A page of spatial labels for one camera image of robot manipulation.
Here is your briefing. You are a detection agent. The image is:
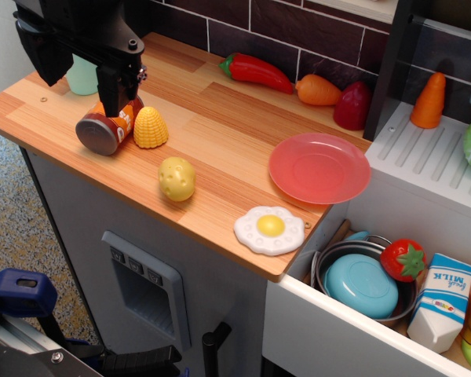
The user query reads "pink plastic plate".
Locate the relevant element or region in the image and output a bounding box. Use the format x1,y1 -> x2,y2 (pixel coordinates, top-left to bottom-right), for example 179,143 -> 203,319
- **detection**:
268,133 -> 371,204

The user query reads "yellow toy potato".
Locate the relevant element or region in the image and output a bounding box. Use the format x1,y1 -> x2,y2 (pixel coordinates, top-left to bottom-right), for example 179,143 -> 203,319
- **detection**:
158,156 -> 196,202

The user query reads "red toy strawberry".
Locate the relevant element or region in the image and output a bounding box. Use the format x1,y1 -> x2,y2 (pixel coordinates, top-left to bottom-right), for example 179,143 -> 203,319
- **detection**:
379,239 -> 427,283

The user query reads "grey ice dispenser panel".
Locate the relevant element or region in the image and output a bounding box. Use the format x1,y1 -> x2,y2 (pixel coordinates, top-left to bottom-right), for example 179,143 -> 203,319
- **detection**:
101,230 -> 191,351

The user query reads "dark red toy pepper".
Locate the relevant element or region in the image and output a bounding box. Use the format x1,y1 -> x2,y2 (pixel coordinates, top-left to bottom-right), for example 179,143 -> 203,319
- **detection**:
333,81 -> 372,131

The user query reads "blue clamp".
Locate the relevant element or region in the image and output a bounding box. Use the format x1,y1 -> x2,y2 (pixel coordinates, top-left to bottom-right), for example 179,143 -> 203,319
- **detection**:
0,268 -> 57,318

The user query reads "yellow toy corn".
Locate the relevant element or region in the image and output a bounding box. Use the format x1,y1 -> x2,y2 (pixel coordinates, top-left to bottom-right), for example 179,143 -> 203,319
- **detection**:
133,107 -> 169,148

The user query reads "metal pot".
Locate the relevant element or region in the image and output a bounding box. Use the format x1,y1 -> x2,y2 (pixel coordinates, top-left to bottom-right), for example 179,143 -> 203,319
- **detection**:
310,236 -> 418,327

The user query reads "black cabinet handle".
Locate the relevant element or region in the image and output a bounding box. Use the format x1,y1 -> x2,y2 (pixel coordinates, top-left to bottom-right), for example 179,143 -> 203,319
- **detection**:
202,322 -> 232,377

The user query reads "white dish rack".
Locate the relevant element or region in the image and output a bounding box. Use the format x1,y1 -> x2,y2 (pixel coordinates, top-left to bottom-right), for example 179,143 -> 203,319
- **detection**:
367,102 -> 471,216

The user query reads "blue plastic bowl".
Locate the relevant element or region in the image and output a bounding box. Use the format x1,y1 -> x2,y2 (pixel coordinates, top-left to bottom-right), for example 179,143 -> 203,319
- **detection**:
323,254 -> 399,319

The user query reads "toy fried egg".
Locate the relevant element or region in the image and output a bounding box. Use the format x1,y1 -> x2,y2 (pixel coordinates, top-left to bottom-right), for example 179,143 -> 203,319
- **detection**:
233,206 -> 305,256

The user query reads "toy milk carton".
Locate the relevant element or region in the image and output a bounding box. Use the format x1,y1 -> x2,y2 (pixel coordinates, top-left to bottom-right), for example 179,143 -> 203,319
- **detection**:
407,253 -> 471,353

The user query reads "mint green cup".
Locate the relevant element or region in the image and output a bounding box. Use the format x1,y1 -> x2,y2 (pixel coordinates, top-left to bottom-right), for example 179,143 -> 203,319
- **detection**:
66,54 -> 97,96

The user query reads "orange toy carrot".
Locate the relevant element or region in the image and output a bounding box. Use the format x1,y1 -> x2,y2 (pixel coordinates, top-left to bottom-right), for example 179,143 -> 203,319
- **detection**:
295,74 -> 341,106

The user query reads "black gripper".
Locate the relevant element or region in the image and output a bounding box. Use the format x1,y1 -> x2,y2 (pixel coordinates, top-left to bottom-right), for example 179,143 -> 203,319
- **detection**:
14,1 -> 146,118

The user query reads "orange toy carrot cone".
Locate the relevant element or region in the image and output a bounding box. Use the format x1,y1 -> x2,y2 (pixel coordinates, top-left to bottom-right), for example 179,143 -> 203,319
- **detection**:
410,72 -> 446,129

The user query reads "red toy chili pepper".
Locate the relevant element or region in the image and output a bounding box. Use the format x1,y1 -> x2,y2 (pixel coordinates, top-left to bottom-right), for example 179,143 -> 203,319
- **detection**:
218,53 -> 294,94

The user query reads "orange toy can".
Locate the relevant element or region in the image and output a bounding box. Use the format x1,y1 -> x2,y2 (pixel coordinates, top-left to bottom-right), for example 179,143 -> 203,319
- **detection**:
75,97 -> 144,156

